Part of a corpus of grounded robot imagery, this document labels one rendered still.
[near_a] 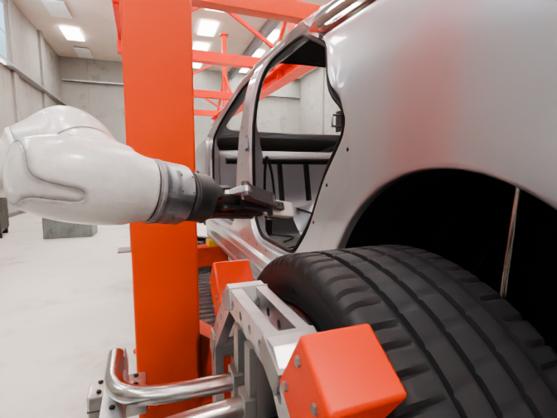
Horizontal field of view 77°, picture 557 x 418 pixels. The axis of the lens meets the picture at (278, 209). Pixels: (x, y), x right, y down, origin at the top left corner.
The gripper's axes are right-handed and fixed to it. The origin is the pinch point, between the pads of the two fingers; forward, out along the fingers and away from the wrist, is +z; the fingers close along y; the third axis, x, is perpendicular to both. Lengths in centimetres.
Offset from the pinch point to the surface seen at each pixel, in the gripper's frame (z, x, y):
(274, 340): -18.5, -21.8, 13.3
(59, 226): 132, 210, -704
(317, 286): -10.4, -16.5, 14.2
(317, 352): -22.4, -22.7, 22.5
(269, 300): -10.9, -17.0, 5.4
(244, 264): -1.3, -8.6, -10.6
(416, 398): -14.0, -28.3, 26.0
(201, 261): 114, 32, -200
